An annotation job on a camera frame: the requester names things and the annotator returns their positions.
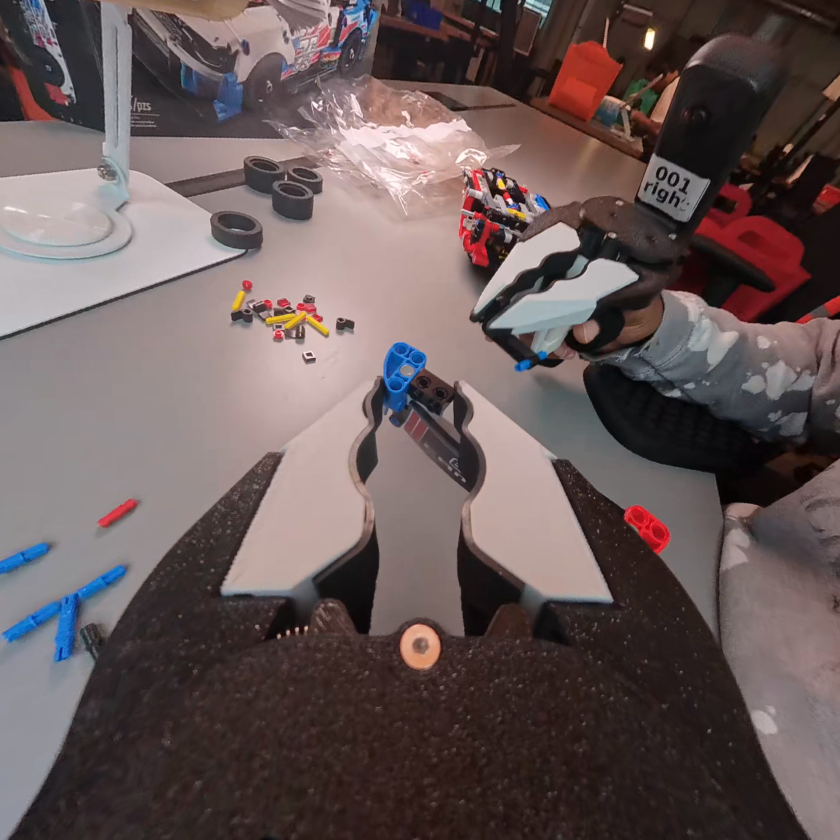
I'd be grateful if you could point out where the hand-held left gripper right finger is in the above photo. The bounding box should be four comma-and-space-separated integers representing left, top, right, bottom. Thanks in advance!
453, 379, 615, 606

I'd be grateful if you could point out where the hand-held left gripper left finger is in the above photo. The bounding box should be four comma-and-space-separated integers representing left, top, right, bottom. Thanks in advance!
221, 377, 383, 599

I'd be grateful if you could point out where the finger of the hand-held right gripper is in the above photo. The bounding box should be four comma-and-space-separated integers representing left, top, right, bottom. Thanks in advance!
469, 220, 584, 325
481, 258, 642, 363

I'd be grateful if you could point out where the black and blue brick panel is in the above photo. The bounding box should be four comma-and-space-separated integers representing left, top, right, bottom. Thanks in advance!
381, 341, 472, 494

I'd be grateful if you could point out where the person's right forearm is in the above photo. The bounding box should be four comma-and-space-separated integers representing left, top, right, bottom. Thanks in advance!
591, 289, 840, 454

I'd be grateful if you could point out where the grey desk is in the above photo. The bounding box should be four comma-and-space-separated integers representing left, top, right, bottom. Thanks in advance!
0, 79, 726, 840

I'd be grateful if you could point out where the person's right hand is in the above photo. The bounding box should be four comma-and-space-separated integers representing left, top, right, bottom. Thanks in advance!
556, 294, 665, 361

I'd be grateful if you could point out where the toy brick car chassis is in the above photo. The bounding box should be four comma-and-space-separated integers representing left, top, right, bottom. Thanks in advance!
457, 166, 553, 268

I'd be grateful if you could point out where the red brick connector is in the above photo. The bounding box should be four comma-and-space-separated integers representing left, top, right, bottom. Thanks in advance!
623, 504, 672, 551

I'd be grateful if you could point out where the red office chair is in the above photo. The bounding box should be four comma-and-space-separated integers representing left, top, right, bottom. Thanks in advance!
689, 182, 815, 324

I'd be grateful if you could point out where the orange plastic bin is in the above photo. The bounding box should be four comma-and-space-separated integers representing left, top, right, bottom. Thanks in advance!
548, 41, 624, 122

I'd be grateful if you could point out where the clear plastic bag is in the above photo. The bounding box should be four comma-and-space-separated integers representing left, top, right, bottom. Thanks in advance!
266, 77, 521, 217

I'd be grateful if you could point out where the pile of small brick pieces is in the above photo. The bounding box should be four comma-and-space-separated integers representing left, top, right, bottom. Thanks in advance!
230, 279, 357, 363

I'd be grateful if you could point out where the long blue brick pin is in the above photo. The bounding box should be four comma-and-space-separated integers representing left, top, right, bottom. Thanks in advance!
54, 594, 81, 662
75, 564, 129, 599
0, 541, 51, 576
2, 598, 64, 643

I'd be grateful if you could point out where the person's grey spattered clothing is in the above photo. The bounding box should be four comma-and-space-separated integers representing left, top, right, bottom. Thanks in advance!
718, 459, 840, 840

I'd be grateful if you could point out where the brick set cardboard box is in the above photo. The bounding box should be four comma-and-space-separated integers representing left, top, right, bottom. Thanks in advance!
0, 0, 376, 139

